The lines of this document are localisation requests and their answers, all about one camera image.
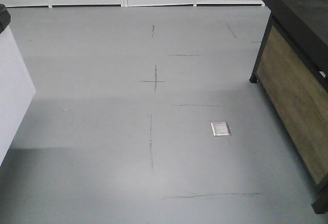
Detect white counter with black top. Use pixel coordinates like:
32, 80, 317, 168
1, 4, 36, 161

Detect metal floor socket plate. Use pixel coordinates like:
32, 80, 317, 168
211, 121, 231, 136

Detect black wooden display stand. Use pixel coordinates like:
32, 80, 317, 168
250, 0, 327, 214

